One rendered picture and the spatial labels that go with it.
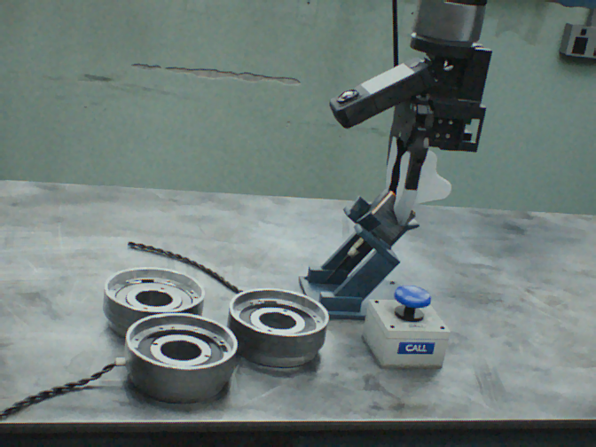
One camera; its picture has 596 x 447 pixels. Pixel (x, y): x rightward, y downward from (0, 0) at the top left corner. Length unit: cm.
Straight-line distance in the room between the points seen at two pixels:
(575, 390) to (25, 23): 182
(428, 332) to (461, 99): 26
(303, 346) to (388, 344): 9
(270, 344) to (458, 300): 33
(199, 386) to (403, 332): 23
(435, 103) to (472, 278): 32
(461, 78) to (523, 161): 186
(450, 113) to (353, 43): 158
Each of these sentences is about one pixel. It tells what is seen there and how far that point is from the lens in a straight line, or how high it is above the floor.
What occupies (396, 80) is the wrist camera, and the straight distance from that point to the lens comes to 97.
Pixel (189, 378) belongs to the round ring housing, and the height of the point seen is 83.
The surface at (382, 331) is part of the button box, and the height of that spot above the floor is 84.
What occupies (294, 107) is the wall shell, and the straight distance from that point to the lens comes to 254.
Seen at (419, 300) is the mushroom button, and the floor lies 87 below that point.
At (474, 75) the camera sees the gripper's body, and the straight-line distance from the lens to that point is 99.
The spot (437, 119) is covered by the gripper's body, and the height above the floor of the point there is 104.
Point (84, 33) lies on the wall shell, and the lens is 244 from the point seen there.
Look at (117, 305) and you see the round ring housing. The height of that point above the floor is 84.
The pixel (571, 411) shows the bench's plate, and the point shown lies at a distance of 95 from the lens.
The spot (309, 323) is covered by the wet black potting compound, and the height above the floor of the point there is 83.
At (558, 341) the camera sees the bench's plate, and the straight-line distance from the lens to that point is 109.
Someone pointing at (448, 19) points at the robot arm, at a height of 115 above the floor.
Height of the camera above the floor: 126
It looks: 21 degrees down
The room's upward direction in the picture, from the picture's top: 9 degrees clockwise
